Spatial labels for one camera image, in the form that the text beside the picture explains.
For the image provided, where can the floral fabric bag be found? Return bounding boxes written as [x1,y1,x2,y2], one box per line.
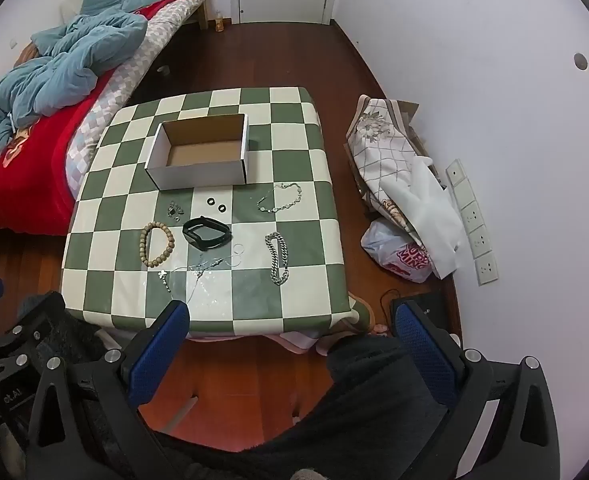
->
[347,94,447,231]

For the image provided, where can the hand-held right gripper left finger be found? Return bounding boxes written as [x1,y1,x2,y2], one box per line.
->
[24,300,191,480]

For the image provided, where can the person's dark fuzzy pants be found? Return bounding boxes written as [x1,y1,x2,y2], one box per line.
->
[19,290,457,480]

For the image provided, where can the blue quilt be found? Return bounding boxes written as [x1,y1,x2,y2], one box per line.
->
[0,0,208,161]

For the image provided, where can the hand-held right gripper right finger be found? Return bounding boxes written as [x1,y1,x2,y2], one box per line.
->
[393,300,561,480]

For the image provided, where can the white power strip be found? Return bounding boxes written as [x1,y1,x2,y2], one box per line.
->
[445,158,499,287]

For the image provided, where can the thick silver chain bracelet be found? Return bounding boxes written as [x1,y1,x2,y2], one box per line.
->
[265,231,291,286]

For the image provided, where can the white plastic bag red print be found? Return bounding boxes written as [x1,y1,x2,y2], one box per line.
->
[361,217,434,282]

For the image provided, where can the black floor cable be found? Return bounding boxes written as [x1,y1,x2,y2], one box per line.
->
[378,287,400,321]

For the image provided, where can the white cardboard box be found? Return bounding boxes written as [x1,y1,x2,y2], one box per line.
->
[145,113,251,191]

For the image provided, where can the green white checked tablecloth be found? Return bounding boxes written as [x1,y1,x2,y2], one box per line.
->
[59,86,375,341]

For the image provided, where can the pink under cloth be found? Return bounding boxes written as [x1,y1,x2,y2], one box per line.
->
[184,300,390,357]

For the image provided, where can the white stool leg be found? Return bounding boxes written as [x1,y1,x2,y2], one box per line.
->
[164,396,198,432]

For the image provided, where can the thin silver pendant necklace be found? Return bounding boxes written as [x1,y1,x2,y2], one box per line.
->
[157,255,225,311]

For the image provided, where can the black smart band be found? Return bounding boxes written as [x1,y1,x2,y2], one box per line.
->
[182,216,231,252]

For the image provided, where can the bed with red blanket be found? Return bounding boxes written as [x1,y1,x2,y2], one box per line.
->
[0,0,195,233]

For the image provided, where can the black box device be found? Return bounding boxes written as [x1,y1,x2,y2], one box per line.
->
[390,292,447,333]

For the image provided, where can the silver link necklace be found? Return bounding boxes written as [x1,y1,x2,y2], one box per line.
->
[256,182,303,214]

